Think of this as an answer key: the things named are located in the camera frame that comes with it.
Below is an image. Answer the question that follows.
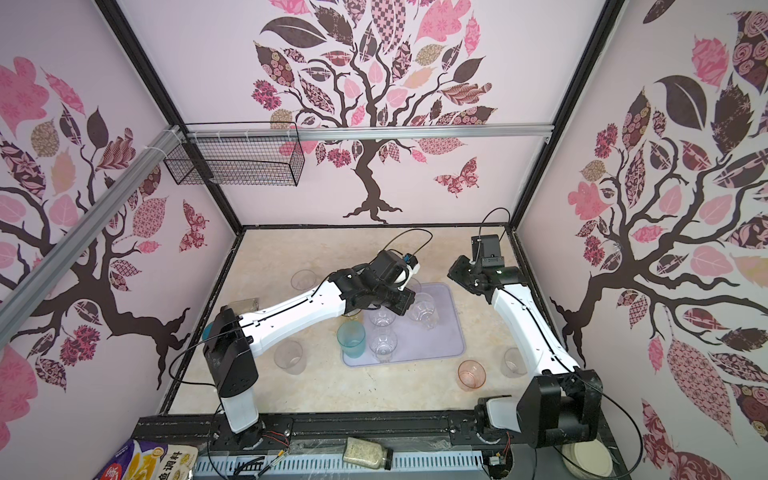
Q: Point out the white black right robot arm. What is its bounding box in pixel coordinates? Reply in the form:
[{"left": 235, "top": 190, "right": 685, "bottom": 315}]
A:
[{"left": 448, "top": 234, "right": 602, "bottom": 448}]

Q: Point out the teal green plastic cup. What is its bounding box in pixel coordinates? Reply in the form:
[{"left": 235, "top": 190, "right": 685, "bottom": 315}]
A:
[{"left": 337, "top": 320, "right": 366, "bottom": 358}]

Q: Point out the pink transparent cup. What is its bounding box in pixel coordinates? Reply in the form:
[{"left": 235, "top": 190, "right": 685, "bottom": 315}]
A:
[{"left": 457, "top": 359, "right": 487, "bottom": 391}]

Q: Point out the clear cup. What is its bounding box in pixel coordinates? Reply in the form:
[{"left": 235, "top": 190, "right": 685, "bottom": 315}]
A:
[
  {"left": 273, "top": 340, "right": 307, "bottom": 375},
  {"left": 501, "top": 347, "right": 527, "bottom": 378}
]

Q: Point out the aluminium rail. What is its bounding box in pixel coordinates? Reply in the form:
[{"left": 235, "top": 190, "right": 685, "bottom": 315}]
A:
[
  {"left": 186, "top": 123, "right": 554, "bottom": 141},
  {"left": 1, "top": 125, "right": 184, "bottom": 345}
]

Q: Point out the clear glass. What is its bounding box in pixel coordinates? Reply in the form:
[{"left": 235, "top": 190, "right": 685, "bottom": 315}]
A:
[
  {"left": 369, "top": 327, "right": 398, "bottom": 363},
  {"left": 290, "top": 269, "right": 319, "bottom": 292},
  {"left": 407, "top": 292, "right": 439, "bottom": 329},
  {"left": 367, "top": 308, "right": 397, "bottom": 328}
]

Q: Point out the grain filled bottle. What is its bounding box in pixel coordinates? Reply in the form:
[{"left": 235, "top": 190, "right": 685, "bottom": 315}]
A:
[{"left": 342, "top": 437, "right": 394, "bottom": 470}]

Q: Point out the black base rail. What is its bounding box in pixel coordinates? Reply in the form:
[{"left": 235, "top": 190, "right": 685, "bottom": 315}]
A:
[{"left": 131, "top": 410, "right": 523, "bottom": 455}]

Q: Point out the snack bag colourful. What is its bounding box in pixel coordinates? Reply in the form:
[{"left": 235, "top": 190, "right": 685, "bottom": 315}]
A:
[{"left": 95, "top": 439, "right": 198, "bottom": 480}]

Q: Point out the aluminium rail back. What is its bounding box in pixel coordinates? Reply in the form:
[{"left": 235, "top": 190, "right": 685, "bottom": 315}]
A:
[{"left": 186, "top": 123, "right": 554, "bottom": 141}]

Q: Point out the aluminium rail left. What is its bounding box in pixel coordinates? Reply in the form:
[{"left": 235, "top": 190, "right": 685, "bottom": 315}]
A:
[{"left": 1, "top": 125, "right": 184, "bottom": 345}]

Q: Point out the teal lidded jar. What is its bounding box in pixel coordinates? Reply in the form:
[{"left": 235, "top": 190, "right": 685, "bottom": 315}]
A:
[{"left": 201, "top": 323, "right": 213, "bottom": 341}]

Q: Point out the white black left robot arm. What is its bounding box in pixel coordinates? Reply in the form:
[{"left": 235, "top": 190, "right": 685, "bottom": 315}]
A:
[{"left": 203, "top": 249, "right": 420, "bottom": 434}]

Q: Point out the white vented cable duct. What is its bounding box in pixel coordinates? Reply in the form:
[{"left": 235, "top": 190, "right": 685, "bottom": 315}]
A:
[{"left": 191, "top": 451, "right": 488, "bottom": 479}]

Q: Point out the lavender plastic tray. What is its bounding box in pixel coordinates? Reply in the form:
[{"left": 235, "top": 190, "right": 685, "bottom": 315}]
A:
[{"left": 341, "top": 283, "right": 466, "bottom": 367}]

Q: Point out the round white lid container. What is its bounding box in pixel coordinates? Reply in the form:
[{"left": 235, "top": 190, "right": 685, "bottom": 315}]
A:
[{"left": 561, "top": 440, "right": 613, "bottom": 479}]

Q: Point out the black wire basket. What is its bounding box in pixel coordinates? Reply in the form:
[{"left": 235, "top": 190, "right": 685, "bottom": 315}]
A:
[{"left": 164, "top": 120, "right": 305, "bottom": 187}]

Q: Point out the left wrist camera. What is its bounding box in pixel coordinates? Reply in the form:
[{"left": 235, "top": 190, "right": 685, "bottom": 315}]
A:
[{"left": 403, "top": 253, "right": 419, "bottom": 269}]

